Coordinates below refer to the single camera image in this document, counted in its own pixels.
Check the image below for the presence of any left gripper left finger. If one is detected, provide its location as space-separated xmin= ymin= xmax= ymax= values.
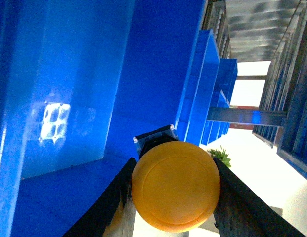
xmin=63 ymin=158 xmax=137 ymax=237

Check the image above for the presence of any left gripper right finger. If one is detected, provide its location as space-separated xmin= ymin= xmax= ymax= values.
xmin=214 ymin=158 xmax=304 ymax=237

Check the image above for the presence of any yellow mushroom push button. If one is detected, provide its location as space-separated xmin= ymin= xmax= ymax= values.
xmin=132 ymin=125 xmax=220 ymax=233

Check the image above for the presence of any blue source bin with buttons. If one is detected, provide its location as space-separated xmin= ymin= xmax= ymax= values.
xmin=0 ymin=0 xmax=208 ymax=237

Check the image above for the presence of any green potted plant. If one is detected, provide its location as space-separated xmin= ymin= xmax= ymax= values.
xmin=207 ymin=146 xmax=231 ymax=168

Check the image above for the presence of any metal shelf crossbeam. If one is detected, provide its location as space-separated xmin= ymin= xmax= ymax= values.
xmin=207 ymin=107 xmax=287 ymax=126

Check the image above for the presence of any blue perforated rack upright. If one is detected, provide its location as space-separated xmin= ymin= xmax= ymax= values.
xmin=253 ymin=0 xmax=307 ymax=180

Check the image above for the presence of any empty blue middle bin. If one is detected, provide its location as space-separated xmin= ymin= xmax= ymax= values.
xmin=186 ymin=29 xmax=220 ymax=146

